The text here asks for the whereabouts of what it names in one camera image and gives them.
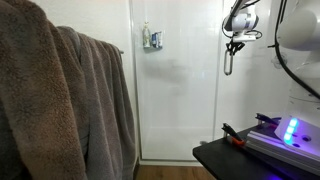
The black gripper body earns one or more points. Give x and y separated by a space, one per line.
237 45

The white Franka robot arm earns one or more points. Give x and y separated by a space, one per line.
300 26

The fixed glass shower panel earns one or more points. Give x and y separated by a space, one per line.
253 86

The white tube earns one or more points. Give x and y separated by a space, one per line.
160 39

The orange black bar clamp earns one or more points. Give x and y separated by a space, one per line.
233 135
266 118

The blue tube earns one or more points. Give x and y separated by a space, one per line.
154 40

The small shower caddy shelf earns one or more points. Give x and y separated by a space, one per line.
152 48

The metal towel bar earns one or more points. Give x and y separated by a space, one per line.
121 52

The black robot cart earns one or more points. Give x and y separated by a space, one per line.
220 160

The brown grey terry towel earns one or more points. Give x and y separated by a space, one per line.
36 93

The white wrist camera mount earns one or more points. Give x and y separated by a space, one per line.
245 37

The aluminium mounting rail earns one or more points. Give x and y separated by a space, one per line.
280 148

